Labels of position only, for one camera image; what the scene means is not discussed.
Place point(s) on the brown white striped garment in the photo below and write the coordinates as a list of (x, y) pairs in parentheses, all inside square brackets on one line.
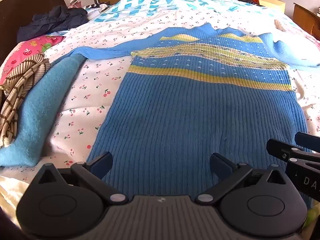
[(25, 75)]

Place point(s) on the dark wooden headboard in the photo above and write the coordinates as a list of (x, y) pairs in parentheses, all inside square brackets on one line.
[(20, 5)]

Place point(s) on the blue knitted striped sweater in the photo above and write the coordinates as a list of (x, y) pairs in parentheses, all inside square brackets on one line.
[(187, 110)]

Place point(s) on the pink basket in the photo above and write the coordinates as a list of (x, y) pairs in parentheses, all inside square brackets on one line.
[(75, 4)]

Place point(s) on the cherry print bed cover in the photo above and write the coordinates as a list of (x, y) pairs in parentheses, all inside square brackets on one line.
[(100, 85)]

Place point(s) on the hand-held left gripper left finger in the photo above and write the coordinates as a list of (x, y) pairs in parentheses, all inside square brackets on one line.
[(102, 163)]

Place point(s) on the orange cardboard box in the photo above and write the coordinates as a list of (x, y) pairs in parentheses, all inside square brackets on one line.
[(272, 3)]

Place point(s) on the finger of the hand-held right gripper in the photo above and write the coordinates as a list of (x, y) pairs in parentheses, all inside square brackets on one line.
[(275, 148), (307, 140)]

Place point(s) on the pink printed bedsheet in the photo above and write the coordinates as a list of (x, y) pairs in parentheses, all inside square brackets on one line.
[(307, 36)]

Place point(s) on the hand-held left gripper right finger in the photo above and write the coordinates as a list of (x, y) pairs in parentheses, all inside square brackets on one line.
[(220, 166)]

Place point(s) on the light blue fleece cloth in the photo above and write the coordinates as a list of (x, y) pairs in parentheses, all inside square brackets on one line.
[(42, 105)]

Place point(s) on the pink strawberry printed pillow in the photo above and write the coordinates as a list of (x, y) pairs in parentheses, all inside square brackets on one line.
[(32, 46)]

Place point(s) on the dark navy jacket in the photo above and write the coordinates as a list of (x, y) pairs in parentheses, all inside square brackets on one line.
[(55, 20)]

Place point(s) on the blue white patterned quilt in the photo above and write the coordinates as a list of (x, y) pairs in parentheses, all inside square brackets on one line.
[(140, 7)]

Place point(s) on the wooden side cabinet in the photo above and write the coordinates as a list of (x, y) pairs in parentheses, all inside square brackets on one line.
[(305, 20)]

